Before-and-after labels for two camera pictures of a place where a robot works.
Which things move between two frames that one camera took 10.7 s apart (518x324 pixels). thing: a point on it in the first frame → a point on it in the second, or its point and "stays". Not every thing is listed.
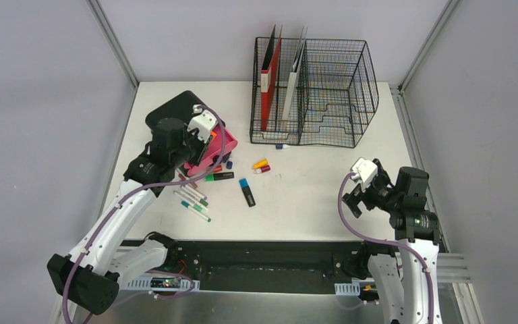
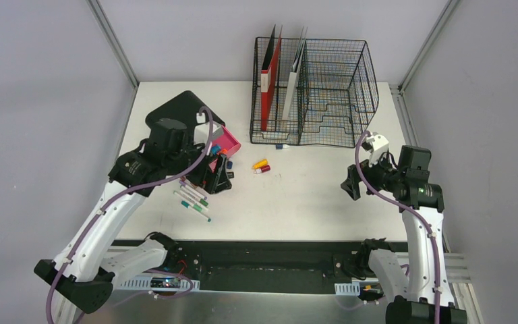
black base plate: (265, 267) stays
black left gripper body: (203, 146) → (212, 177)
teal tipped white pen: (186, 204) stays
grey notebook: (294, 74) stays
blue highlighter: (247, 192) → (215, 149)
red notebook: (268, 83) stays
